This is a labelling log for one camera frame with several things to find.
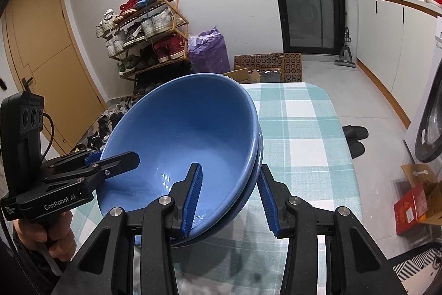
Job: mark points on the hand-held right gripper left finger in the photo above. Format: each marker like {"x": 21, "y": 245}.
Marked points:
{"x": 193, "y": 198}

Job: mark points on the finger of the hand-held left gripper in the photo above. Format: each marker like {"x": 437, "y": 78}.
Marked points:
{"x": 92, "y": 157}
{"x": 121, "y": 160}

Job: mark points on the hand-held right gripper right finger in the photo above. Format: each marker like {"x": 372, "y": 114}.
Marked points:
{"x": 267, "y": 201}

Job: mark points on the blue bowl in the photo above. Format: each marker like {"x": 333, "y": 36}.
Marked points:
{"x": 179, "y": 129}
{"x": 228, "y": 217}

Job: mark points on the person's left forearm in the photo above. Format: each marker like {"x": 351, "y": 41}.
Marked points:
{"x": 27, "y": 270}

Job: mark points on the person's left hand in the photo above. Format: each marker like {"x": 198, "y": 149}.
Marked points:
{"x": 58, "y": 236}

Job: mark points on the pile of dark shoes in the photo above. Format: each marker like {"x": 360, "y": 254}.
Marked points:
{"x": 107, "y": 122}

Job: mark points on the teal checked tablecloth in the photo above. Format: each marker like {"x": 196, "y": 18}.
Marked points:
{"x": 310, "y": 143}

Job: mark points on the yellow wooden door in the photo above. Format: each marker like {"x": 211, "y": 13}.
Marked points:
{"x": 51, "y": 56}

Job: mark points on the black slipper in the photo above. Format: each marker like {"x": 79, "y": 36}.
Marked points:
{"x": 355, "y": 133}
{"x": 356, "y": 150}

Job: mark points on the shoe rack with shoes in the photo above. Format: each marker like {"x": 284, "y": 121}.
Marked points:
{"x": 162, "y": 49}

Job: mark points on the open cardboard box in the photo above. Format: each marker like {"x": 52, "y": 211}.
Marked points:
{"x": 241, "y": 73}

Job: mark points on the patterned cardboard sheet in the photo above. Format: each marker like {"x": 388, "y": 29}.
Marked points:
{"x": 290, "y": 67}

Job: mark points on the purple plastic bag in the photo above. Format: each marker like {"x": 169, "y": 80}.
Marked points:
{"x": 210, "y": 53}

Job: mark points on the red cardboard box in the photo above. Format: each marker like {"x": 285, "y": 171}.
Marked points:
{"x": 412, "y": 208}

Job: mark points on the wooden shoe rack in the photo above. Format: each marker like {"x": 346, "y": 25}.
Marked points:
{"x": 179, "y": 18}

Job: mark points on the brown cardboard box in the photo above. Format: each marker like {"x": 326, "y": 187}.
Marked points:
{"x": 419, "y": 174}

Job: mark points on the black white striped mat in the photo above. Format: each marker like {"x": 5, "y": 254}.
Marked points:
{"x": 421, "y": 262}

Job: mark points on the white kitchen cabinet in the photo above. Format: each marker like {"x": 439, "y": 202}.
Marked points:
{"x": 386, "y": 39}

